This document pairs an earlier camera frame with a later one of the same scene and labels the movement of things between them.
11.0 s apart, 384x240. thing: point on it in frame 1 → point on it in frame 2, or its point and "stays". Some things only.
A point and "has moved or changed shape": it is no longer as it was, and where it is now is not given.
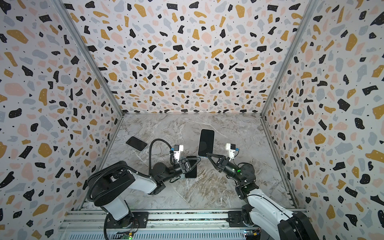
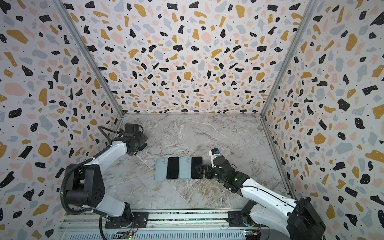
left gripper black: (183, 166) → (141, 138)
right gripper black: (222, 162) → (210, 171)
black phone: (206, 141) → (195, 161)
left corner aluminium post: (66, 17) stays
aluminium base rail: (95, 222) stays
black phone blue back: (192, 173) has moved or changed shape
